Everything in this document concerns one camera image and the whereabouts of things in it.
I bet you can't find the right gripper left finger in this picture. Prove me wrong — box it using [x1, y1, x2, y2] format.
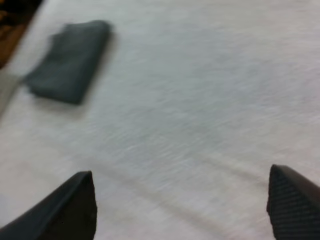
[0, 170, 99, 240]

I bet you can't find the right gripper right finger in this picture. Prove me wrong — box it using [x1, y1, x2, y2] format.
[266, 164, 320, 240]

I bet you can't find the folded grey-green towel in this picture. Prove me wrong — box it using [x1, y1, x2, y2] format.
[23, 19, 114, 106]

